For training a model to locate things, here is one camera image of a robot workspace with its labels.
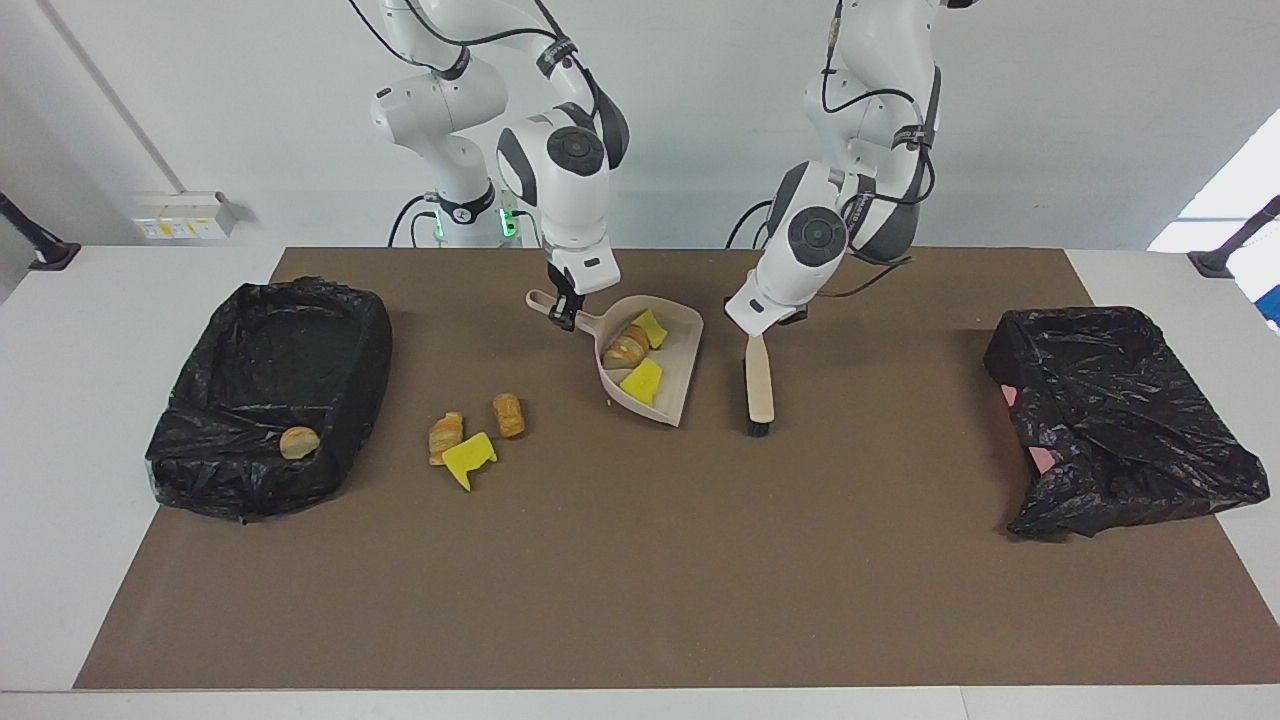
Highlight white wall socket box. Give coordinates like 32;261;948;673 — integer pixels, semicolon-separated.
133;192;238;241

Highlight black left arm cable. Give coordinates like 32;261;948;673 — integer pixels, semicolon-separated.
818;0;943;301

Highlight black stand foot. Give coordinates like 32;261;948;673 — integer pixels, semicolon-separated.
1187;195;1280;280
0;192;82;272

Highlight brown table mat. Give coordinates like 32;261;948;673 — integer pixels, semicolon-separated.
75;248;1280;691

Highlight white wall cable duct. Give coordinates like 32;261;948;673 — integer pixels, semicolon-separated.
38;0;191;196

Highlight striped croissant bread piece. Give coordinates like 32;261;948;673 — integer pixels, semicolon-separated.
428;411;465;467
602;324;652;370

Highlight beige plastic dustpan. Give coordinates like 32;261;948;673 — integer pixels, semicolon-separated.
526;289;705;428

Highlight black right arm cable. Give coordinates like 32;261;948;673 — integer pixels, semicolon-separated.
345;0;631;151

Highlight pink plastic bin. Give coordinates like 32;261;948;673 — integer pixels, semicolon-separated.
1002;383;1057;477

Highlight black bag lined bin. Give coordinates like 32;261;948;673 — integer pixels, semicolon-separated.
145;278;394;523

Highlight beige hand brush black bristles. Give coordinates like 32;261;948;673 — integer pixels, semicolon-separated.
742;333;776;438

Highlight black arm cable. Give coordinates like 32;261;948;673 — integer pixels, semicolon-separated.
345;0;631;151
818;0;943;301

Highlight crumpled black trash bag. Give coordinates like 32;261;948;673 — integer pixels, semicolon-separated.
983;305;1271;541

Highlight black base cable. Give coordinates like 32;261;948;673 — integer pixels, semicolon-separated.
386;194;443;249
724;195;779;249

